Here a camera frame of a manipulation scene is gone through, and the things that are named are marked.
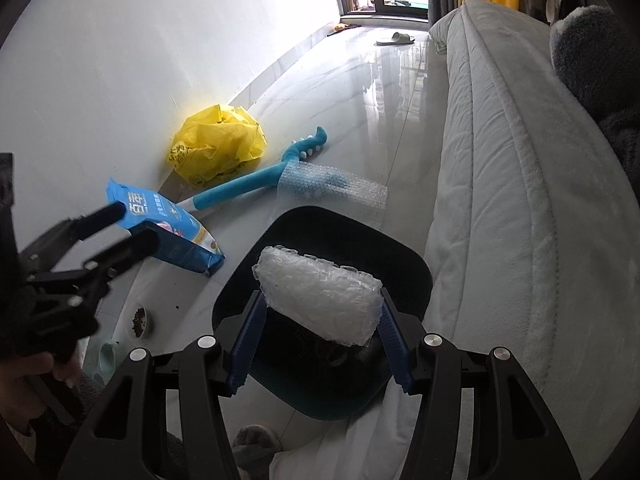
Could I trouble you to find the grey fuzzy slipper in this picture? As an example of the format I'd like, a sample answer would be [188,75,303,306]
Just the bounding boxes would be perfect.
[232,425,283,480]

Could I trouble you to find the pet food bowl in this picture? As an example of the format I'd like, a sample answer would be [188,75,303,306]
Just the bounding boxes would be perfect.
[127,305,155,341]

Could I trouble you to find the dark teal trash bin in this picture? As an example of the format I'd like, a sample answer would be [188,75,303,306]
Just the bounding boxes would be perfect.
[212,206,433,421]

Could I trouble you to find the blue plush toy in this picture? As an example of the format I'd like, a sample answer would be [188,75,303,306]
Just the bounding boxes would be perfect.
[175,126,328,211]

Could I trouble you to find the bed with grey cover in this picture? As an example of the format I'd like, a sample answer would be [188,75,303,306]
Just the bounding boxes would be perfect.
[350,0,640,480]

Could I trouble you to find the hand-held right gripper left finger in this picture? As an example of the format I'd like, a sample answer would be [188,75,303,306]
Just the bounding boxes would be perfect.
[56,291,270,480]

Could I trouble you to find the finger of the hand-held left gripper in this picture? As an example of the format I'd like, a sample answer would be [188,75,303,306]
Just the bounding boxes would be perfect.
[17,201,127,272]
[29,226,163,307]

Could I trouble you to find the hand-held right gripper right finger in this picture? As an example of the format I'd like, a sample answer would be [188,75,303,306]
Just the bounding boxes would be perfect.
[376,286,582,480]

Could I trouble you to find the bubble wrap roll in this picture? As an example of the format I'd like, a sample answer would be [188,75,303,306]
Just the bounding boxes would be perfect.
[251,245,383,348]

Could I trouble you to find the dark grey fleece blanket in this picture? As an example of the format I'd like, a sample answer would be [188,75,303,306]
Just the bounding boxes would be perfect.
[549,5,640,186]

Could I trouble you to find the blue packet on floor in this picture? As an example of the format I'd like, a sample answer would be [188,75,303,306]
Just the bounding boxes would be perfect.
[277,161,390,221]

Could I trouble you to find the mint green bowl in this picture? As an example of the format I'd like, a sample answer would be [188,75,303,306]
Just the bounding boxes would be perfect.
[92,341,123,386]

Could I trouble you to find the person's left hand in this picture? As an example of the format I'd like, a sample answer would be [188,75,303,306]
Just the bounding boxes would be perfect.
[0,350,83,436]

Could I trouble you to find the yellow plastic bag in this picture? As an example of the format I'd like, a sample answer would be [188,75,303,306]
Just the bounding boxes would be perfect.
[166,104,267,183]

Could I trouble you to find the person's dark clothing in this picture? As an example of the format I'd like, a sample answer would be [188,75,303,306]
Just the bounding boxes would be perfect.
[0,375,101,480]

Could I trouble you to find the blue pet food bag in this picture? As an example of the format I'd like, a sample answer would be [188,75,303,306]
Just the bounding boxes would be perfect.
[106,177,225,276]

